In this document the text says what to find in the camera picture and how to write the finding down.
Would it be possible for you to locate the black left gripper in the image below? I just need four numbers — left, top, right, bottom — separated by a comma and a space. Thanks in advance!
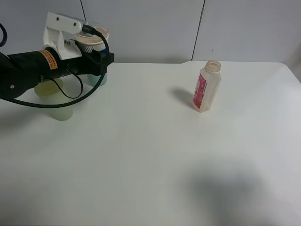
55, 39, 115, 77

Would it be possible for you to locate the blue-sleeved clear cup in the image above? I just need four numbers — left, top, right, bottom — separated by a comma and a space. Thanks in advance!
74, 21, 109, 53

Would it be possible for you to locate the pink-labelled plastic drink bottle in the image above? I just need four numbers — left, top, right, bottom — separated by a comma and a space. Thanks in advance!
192, 60, 222, 113

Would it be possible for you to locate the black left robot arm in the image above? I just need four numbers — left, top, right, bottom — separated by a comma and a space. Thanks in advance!
0, 47, 115, 99

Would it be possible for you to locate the teal green plastic cup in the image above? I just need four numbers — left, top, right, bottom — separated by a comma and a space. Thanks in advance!
87, 72, 108, 87

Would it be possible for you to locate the light green plastic cup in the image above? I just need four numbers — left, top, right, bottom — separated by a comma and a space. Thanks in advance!
34, 81, 73, 121

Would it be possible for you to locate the black left camera cable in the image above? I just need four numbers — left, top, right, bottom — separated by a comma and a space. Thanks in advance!
0, 22, 111, 109

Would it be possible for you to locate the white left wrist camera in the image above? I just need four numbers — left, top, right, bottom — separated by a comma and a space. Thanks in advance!
43, 12, 92, 60

